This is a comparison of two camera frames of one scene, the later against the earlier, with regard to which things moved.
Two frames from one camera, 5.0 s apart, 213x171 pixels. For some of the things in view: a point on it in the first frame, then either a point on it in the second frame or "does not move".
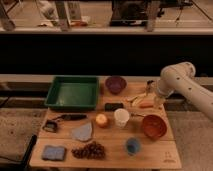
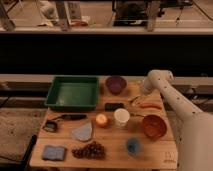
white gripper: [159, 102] to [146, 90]
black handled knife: [68, 117] does not move
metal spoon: [133, 114] does not move
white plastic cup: [121, 117] does not move
